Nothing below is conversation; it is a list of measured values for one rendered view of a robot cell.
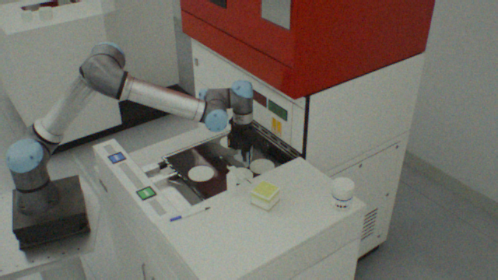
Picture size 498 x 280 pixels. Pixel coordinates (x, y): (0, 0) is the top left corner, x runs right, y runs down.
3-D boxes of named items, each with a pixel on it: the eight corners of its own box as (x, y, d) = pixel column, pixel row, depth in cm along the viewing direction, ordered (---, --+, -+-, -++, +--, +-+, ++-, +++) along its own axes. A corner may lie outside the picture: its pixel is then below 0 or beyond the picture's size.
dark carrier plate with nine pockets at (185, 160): (235, 131, 212) (235, 130, 211) (285, 169, 189) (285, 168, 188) (166, 158, 195) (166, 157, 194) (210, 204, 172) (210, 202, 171)
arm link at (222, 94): (198, 99, 163) (230, 97, 164) (198, 85, 172) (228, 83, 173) (200, 119, 167) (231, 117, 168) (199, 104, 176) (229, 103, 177)
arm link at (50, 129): (8, 156, 166) (98, 47, 149) (20, 134, 179) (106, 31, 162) (38, 174, 171) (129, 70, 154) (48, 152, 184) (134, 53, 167)
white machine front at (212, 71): (200, 103, 248) (194, 29, 225) (303, 183, 193) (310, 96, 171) (194, 104, 246) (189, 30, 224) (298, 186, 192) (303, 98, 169)
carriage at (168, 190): (156, 172, 194) (156, 166, 192) (202, 223, 170) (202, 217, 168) (138, 180, 190) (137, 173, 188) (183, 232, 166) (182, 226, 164)
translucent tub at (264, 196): (262, 194, 165) (262, 179, 161) (280, 202, 162) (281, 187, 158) (250, 206, 160) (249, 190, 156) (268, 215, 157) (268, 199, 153)
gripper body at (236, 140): (236, 138, 189) (235, 113, 182) (255, 144, 186) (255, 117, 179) (227, 149, 183) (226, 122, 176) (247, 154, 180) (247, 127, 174)
